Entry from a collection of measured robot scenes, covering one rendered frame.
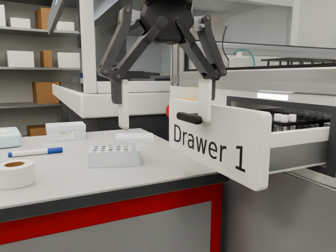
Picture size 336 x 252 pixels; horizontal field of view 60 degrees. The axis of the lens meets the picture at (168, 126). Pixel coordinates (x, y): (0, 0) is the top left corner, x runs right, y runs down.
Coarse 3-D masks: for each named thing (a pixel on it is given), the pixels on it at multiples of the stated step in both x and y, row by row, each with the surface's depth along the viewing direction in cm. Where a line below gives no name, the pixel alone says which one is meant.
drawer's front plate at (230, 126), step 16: (176, 112) 61; (192, 112) 55; (224, 112) 46; (240, 112) 42; (256, 112) 39; (176, 128) 61; (192, 128) 55; (208, 128) 50; (224, 128) 46; (240, 128) 42; (256, 128) 39; (176, 144) 62; (208, 144) 50; (224, 144) 46; (240, 144) 42; (256, 144) 39; (208, 160) 51; (224, 160) 46; (256, 160) 40; (240, 176) 43; (256, 176) 40
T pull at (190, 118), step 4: (180, 112) 52; (184, 112) 52; (176, 116) 53; (180, 116) 51; (184, 116) 50; (188, 116) 49; (192, 116) 48; (196, 116) 47; (200, 116) 47; (184, 120) 50; (188, 120) 49; (192, 120) 48; (196, 120) 47; (200, 120) 47
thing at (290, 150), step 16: (304, 128) 46; (320, 128) 46; (272, 144) 42; (288, 144) 43; (304, 144) 45; (320, 144) 46; (272, 160) 42; (288, 160) 44; (304, 160) 45; (320, 160) 47
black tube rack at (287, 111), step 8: (272, 112) 61; (280, 112) 61; (288, 112) 62; (296, 112) 61; (304, 112) 61; (312, 112) 61; (320, 112) 61; (296, 120) 51; (304, 120) 50; (312, 120) 50; (320, 120) 51; (328, 120) 52; (272, 128) 59; (296, 128) 59
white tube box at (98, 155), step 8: (96, 144) 77; (104, 144) 77; (120, 144) 78; (128, 144) 78; (136, 144) 78; (88, 152) 69; (96, 152) 69; (104, 152) 69; (112, 152) 69; (120, 152) 70; (128, 152) 70; (136, 152) 70; (88, 160) 69; (96, 160) 69; (104, 160) 70; (112, 160) 70; (120, 160) 70; (128, 160) 70; (136, 160) 71
